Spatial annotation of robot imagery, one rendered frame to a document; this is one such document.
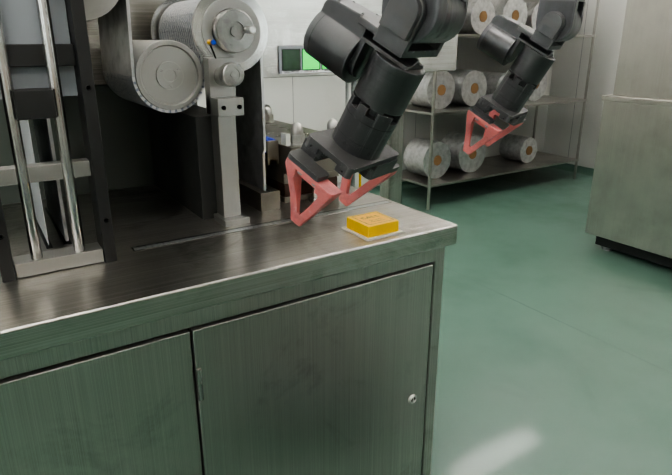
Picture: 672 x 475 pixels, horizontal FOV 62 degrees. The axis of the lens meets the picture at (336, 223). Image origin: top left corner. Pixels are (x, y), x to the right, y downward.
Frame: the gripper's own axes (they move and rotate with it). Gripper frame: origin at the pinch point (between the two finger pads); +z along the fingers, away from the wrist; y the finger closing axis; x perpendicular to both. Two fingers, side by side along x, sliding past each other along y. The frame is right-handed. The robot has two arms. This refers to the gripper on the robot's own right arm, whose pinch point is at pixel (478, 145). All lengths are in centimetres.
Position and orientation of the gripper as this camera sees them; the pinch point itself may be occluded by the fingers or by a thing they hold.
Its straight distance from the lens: 110.2
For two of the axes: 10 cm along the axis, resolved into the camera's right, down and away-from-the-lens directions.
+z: -4.1, 7.4, 5.4
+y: -5.7, 2.6, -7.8
